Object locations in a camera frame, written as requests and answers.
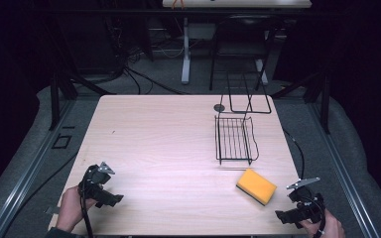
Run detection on yellow sponge with black underside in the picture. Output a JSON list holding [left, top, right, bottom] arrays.
[[235, 168, 278, 207]]

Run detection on black metal stand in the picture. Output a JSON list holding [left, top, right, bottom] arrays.
[[47, 70, 117, 132], [270, 69, 332, 135]]

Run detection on grey metal floor rail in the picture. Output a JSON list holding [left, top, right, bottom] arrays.
[[306, 100, 381, 238], [0, 98, 78, 238]]

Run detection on person's left hand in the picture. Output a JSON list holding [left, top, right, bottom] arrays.
[[55, 185, 97, 233]]

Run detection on white desk with metal legs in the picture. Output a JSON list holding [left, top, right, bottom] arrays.
[[162, 0, 313, 85]]

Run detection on bundle of black floor cables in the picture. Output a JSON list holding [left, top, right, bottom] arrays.
[[105, 19, 192, 97]]

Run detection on person's right hand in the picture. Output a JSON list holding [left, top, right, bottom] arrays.
[[299, 209, 345, 238]]

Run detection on black chair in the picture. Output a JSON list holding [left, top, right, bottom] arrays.
[[208, 14, 277, 92]]

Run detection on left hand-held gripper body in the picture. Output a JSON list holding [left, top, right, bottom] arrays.
[[77, 161, 117, 201]]

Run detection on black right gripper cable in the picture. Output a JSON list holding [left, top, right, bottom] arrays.
[[282, 128, 306, 180]]

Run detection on black wire rack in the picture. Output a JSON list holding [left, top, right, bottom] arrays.
[[213, 70, 273, 167]]

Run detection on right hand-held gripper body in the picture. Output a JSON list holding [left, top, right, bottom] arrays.
[[285, 177, 327, 224]]

